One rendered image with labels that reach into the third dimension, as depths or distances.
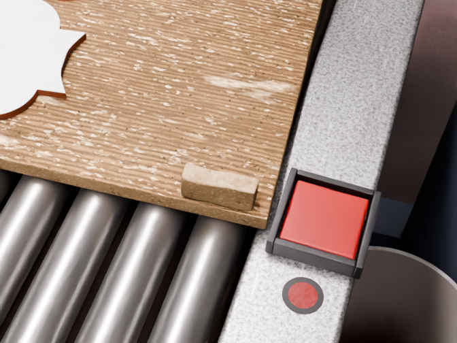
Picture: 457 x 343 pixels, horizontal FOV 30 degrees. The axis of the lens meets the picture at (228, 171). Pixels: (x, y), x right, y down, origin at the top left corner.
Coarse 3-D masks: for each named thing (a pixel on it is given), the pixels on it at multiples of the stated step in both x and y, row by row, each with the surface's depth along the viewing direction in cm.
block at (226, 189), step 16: (192, 176) 64; (208, 176) 65; (224, 176) 65; (240, 176) 65; (192, 192) 66; (208, 192) 65; (224, 192) 65; (240, 192) 64; (256, 192) 66; (240, 208) 66
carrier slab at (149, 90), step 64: (128, 0) 80; (192, 0) 80; (256, 0) 81; (320, 0) 81; (128, 64) 75; (192, 64) 75; (256, 64) 76; (0, 128) 70; (64, 128) 70; (128, 128) 70; (192, 128) 71; (256, 128) 71; (128, 192) 67
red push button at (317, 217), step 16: (304, 192) 68; (320, 192) 69; (336, 192) 69; (288, 208) 68; (304, 208) 67; (320, 208) 68; (336, 208) 68; (352, 208) 68; (288, 224) 66; (304, 224) 67; (320, 224) 67; (336, 224) 67; (352, 224) 67; (288, 240) 66; (304, 240) 66; (320, 240) 66; (336, 240) 66; (352, 240) 66; (352, 256) 65
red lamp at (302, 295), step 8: (296, 288) 65; (304, 288) 65; (312, 288) 65; (288, 296) 64; (296, 296) 64; (304, 296) 64; (312, 296) 64; (296, 304) 64; (304, 304) 64; (312, 304) 64
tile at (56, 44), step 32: (0, 0) 78; (32, 0) 78; (0, 32) 75; (32, 32) 75; (64, 32) 76; (0, 64) 73; (32, 64) 73; (64, 64) 74; (0, 96) 71; (32, 96) 71; (64, 96) 72
